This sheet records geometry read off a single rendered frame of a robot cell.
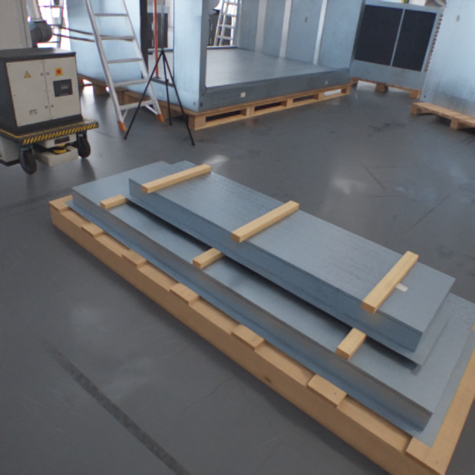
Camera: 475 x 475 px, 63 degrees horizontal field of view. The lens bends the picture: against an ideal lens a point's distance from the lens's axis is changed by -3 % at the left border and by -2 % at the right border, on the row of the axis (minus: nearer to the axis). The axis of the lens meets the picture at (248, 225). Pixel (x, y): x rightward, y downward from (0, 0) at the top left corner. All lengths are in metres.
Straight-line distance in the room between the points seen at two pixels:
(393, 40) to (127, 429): 7.40
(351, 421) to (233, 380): 0.47
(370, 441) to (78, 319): 1.28
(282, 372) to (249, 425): 0.22
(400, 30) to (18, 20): 6.09
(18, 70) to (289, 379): 2.65
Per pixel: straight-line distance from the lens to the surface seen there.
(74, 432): 1.59
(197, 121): 4.37
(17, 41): 3.72
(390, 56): 8.00
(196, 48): 4.35
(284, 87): 5.61
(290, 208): 1.97
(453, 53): 6.69
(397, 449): 1.48
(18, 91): 3.26
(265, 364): 1.59
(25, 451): 1.59
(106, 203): 2.23
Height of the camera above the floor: 1.31
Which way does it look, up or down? 30 degrees down
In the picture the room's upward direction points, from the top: 6 degrees clockwise
